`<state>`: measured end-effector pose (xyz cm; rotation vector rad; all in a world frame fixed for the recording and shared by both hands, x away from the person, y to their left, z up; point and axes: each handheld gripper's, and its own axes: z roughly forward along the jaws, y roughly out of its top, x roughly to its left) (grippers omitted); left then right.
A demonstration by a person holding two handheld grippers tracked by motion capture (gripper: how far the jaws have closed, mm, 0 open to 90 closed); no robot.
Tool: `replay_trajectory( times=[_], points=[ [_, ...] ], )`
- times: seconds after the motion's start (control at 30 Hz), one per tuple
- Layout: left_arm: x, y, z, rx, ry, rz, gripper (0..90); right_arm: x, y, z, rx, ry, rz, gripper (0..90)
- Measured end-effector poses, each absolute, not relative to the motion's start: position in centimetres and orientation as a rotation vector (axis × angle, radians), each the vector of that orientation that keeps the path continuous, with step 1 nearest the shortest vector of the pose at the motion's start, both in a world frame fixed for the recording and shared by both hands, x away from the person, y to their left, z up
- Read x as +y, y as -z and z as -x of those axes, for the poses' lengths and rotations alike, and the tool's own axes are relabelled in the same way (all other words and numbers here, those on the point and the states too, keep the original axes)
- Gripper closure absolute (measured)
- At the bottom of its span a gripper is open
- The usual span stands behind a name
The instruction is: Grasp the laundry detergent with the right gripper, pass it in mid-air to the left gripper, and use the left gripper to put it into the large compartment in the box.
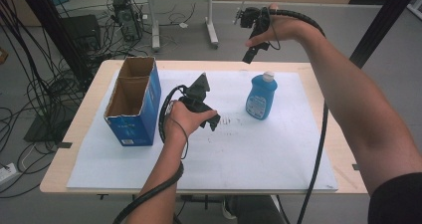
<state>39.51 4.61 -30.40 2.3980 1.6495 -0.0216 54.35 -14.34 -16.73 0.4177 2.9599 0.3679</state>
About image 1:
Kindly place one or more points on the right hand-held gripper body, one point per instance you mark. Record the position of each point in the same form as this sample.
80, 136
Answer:
255, 18

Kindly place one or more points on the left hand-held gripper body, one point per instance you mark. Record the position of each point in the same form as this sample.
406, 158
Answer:
198, 91

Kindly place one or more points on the blue bottle with white cap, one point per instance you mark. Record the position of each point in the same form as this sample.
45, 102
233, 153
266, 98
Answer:
260, 98

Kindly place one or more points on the blue cardboard box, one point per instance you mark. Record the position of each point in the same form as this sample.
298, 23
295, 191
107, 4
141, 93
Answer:
139, 127

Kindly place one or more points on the person's left hand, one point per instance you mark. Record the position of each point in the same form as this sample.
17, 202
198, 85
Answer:
184, 121

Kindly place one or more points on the person's right hand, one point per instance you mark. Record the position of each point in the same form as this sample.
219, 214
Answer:
288, 30

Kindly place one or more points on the white paper sheet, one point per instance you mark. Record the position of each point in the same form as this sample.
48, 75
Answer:
232, 157

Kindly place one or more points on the white shoe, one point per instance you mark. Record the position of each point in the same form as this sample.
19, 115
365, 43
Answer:
229, 209

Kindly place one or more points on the person's right leg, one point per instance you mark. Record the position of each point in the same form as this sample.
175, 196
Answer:
258, 210

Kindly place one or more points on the black computer tower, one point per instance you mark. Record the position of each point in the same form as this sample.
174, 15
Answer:
127, 18

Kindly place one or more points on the black case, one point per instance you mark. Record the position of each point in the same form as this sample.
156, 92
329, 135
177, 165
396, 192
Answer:
81, 31

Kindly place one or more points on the grey tape piece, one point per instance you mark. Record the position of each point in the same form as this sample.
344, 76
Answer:
64, 145
356, 167

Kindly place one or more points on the dark floor plate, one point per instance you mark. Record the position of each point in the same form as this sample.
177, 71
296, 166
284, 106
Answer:
49, 124

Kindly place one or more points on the person's black right sleeve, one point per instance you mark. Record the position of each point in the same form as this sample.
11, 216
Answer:
398, 204

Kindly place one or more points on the white power strip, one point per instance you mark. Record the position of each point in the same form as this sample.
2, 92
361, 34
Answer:
6, 173

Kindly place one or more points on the white desk frame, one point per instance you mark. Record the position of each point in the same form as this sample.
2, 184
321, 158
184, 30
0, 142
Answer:
155, 21

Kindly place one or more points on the black metal post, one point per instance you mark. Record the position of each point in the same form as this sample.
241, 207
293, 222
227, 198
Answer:
56, 28
381, 25

